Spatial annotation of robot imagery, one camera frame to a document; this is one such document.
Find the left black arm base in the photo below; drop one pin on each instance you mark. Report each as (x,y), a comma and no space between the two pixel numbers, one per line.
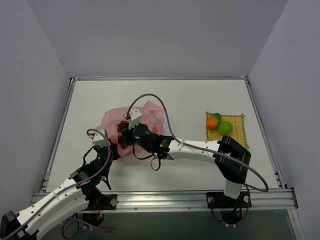
(94,213)

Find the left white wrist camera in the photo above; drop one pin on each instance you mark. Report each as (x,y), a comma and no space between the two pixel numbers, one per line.
(97,138)

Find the aluminium front rail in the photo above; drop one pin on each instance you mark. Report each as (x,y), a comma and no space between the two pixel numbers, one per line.
(190,201)

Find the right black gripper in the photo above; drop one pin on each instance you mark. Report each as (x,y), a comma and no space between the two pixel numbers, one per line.
(126,135)

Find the orange fake fruit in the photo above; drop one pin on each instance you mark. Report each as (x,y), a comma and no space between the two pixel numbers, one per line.
(213,121)

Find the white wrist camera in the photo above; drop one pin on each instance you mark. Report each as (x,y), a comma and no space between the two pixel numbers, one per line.
(134,117)
(97,138)

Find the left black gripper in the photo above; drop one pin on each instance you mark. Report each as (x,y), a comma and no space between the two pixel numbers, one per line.
(113,150)

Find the green fake fruit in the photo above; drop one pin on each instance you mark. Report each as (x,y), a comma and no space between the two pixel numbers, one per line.
(225,128)

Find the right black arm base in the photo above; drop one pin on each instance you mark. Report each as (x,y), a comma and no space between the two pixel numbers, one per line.
(228,210)

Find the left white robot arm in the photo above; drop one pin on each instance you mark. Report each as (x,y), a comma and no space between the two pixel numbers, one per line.
(79,192)

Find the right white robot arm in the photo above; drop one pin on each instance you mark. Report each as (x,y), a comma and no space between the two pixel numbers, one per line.
(227,154)

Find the dark red fake grapes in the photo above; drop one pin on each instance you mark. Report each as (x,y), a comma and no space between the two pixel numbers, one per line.
(122,128)

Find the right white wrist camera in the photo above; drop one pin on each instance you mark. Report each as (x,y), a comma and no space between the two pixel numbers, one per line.
(134,117)

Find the yellow bamboo mat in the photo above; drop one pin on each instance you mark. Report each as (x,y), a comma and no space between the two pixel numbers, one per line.
(238,133)

